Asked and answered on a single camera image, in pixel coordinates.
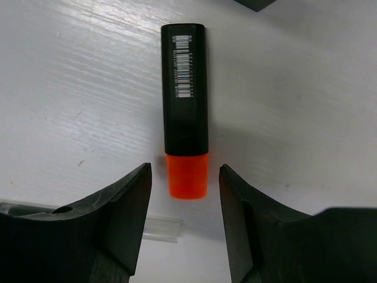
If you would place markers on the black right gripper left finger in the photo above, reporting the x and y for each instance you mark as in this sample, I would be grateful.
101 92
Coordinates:
94 239

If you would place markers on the black pen refill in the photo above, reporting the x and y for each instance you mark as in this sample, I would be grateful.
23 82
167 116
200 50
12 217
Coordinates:
155 228

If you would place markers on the black front-right container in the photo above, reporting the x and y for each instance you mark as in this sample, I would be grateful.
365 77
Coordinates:
256 5

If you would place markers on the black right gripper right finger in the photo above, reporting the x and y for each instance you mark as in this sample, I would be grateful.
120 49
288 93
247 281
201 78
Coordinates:
270 242

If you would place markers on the orange black highlighter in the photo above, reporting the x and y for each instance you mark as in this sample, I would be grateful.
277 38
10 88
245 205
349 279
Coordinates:
185 109

